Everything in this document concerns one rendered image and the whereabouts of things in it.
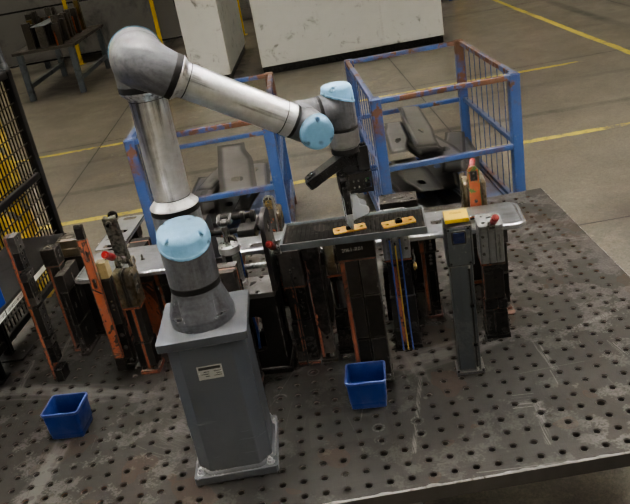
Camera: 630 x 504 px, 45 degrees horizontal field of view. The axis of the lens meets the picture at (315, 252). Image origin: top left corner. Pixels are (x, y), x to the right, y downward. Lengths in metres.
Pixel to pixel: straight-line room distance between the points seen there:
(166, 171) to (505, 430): 1.01
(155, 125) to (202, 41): 8.39
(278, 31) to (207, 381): 8.53
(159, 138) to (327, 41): 8.46
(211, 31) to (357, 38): 1.87
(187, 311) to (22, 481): 0.72
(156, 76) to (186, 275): 0.43
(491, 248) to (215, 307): 0.81
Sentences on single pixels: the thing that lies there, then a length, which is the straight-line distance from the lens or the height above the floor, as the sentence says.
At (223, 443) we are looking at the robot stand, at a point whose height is 0.80.
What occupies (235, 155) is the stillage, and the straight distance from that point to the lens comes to 5.04.
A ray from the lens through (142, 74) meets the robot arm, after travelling 1.58.
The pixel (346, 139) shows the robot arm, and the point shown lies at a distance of 1.82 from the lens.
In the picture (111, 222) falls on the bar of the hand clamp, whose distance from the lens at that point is 2.23.
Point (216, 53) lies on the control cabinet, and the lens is 10.10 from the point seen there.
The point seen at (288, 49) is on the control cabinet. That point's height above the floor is 0.27.
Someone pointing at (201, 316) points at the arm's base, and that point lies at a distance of 1.71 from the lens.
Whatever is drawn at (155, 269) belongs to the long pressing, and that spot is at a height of 1.00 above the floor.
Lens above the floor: 1.92
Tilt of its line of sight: 24 degrees down
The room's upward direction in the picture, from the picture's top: 10 degrees counter-clockwise
